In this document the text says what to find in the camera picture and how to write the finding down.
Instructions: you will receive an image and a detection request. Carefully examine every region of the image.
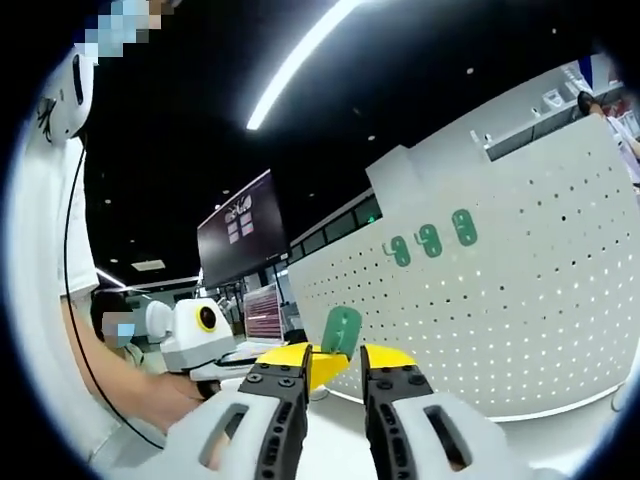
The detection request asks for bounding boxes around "green hook assembly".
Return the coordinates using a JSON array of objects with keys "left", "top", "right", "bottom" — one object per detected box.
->
[
  {"left": 383, "top": 234, "right": 412, "bottom": 268},
  {"left": 450, "top": 208, "right": 479, "bottom": 247},
  {"left": 319, "top": 305, "right": 364, "bottom": 357},
  {"left": 413, "top": 223, "right": 444, "bottom": 259}
]

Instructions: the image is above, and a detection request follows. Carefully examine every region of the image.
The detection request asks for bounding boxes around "white square column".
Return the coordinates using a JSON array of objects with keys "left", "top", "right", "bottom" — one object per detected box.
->
[{"left": 365, "top": 145, "right": 424, "bottom": 226}]

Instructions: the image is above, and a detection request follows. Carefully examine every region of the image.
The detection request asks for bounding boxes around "laptop with text screen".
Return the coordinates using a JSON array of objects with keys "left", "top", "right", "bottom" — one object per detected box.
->
[{"left": 219, "top": 282, "right": 291, "bottom": 360}]

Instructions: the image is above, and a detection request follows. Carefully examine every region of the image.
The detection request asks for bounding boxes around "white perforated mounting plate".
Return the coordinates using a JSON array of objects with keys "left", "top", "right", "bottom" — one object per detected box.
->
[{"left": 287, "top": 112, "right": 640, "bottom": 422}]

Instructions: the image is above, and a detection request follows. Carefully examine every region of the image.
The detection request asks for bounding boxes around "large dark wall screen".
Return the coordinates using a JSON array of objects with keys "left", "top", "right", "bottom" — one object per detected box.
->
[{"left": 196, "top": 168, "right": 291, "bottom": 290}]

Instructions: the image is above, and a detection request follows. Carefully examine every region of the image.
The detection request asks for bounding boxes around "white chest-worn device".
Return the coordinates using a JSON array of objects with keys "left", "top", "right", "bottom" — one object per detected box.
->
[{"left": 34, "top": 47, "right": 96, "bottom": 144}]

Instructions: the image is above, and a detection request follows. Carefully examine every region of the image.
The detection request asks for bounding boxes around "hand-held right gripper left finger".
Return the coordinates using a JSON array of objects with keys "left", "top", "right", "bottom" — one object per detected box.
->
[{"left": 164, "top": 342, "right": 315, "bottom": 480}]

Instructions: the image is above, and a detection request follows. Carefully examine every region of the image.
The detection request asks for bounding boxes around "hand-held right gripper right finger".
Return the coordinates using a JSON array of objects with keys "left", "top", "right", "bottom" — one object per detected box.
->
[{"left": 359, "top": 342, "right": 516, "bottom": 480}]

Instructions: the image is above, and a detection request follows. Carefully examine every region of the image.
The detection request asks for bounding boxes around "black device cable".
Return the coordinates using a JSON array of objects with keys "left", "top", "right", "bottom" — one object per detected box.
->
[{"left": 62, "top": 132, "right": 167, "bottom": 450}]

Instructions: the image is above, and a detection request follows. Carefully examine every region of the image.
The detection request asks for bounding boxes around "person's left hand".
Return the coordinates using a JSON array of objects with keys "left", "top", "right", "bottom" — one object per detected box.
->
[{"left": 158, "top": 378, "right": 222, "bottom": 427}]

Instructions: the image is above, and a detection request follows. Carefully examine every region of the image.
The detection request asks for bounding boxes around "long ceiling light strip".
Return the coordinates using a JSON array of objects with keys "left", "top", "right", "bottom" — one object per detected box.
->
[{"left": 245, "top": 0, "right": 364, "bottom": 132}]

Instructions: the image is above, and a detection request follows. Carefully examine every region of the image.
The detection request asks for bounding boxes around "white shelf rack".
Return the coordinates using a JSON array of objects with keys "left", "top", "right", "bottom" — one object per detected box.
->
[{"left": 469, "top": 54, "right": 640, "bottom": 164}]

